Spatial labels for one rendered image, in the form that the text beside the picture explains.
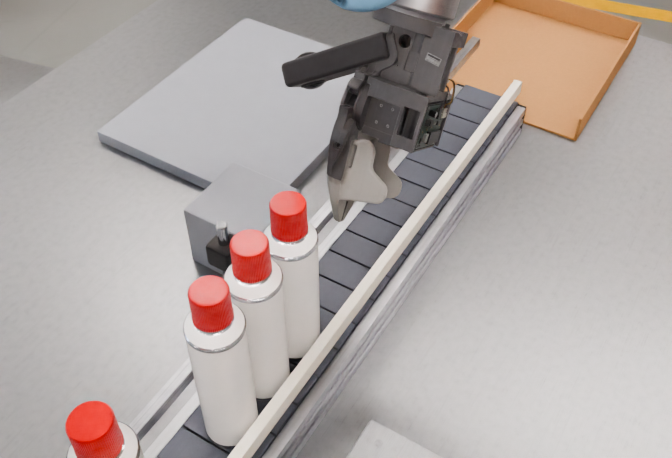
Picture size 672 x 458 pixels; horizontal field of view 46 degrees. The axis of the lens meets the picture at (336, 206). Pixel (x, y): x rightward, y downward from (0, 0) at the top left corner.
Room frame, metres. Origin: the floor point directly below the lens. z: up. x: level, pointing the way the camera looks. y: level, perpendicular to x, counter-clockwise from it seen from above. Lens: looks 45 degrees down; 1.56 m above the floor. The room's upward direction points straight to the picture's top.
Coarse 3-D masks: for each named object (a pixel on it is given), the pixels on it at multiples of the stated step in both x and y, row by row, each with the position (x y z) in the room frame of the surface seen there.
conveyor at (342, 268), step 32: (480, 96) 0.92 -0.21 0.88; (448, 128) 0.84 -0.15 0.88; (416, 160) 0.78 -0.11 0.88; (448, 160) 0.78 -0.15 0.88; (416, 192) 0.71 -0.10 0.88; (448, 192) 0.71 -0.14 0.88; (352, 224) 0.66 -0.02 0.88; (384, 224) 0.66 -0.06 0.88; (352, 256) 0.61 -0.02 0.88; (320, 288) 0.56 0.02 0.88; (352, 288) 0.56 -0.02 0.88; (384, 288) 0.57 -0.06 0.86; (320, 320) 0.51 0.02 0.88; (352, 320) 0.51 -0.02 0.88; (192, 416) 0.40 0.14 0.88; (288, 416) 0.40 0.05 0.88; (192, 448) 0.37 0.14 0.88; (224, 448) 0.37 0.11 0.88
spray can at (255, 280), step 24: (240, 240) 0.44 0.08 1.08; (264, 240) 0.44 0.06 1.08; (240, 264) 0.43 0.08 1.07; (264, 264) 0.43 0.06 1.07; (240, 288) 0.42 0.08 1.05; (264, 288) 0.42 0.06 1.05; (264, 312) 0.42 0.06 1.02; (264, 336) 0.42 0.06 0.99; (264, 360) 0.42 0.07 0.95; (288, 360) 0.44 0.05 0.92; (264, 384) 0.42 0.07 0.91
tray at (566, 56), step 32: (480, 0) 1.20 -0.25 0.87; (512, 0) 1.24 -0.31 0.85; (544, 0) 1.21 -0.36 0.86; (480, 32) 1.16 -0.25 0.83; (512, 32) 1.16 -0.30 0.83; (544, 32) 1.16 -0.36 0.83; (576, 32) 1.16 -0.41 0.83; (608, 32) 1.15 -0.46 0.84; (480, 64) 1.06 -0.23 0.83; (512, 64) 1.06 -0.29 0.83; (544, 64) 1.06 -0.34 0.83; (576, 64) 1.06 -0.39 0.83; (608, 64) 1.06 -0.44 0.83; (544, 96) 0.98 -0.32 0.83; (576, 96) 0.98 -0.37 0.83; (544, 128) 0.90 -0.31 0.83; (576, 128) 0.90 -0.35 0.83
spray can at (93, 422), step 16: (80, 416) 0.28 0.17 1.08; (96, 416) 0.28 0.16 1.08; (112, 416) 0.28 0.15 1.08; (80, 432) 0.27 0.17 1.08; (96, 432) 0.27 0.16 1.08; (112, 432) 0.27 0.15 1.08; (128, 432) 0.29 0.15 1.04; (80, 448) 0.26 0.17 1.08; (96, 448) 0.26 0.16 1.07; (112, 448) 0.27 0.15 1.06; (128, 448) 0.28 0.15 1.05
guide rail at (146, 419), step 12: (468, 48) 0.91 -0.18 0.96; (456, 60) 0.89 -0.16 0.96; (456, 72) 0.88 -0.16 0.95; (324, 204) 0.61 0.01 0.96; (324, 216) 0.59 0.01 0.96; (180, 372) 0.40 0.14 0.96; (192, 372) 0.40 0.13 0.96; (168, 384) 0.38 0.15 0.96; (180, 384) 0.38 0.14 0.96; (156, 396) 0.37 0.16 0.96; (168, 396) 0.37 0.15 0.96; (144, 408) 0.36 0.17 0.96; (156, 408) 0.36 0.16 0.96; (144, 420) 0.35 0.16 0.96; (156, 420) 0.35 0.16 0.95; (144, 432) 0.34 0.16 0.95
